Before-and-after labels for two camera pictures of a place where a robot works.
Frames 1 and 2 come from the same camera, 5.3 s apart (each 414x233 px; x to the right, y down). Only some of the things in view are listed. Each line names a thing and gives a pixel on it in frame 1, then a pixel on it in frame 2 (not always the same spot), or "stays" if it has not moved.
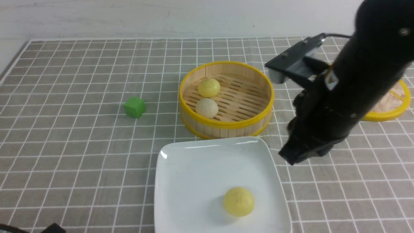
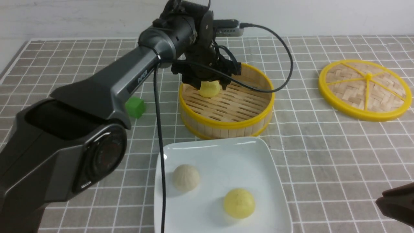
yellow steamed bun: x=239 y=202 stays
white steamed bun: x=207 y=108 to x=186 y=178
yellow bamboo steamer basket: x=225 y=100 stays
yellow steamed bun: x=209 y=88 stays
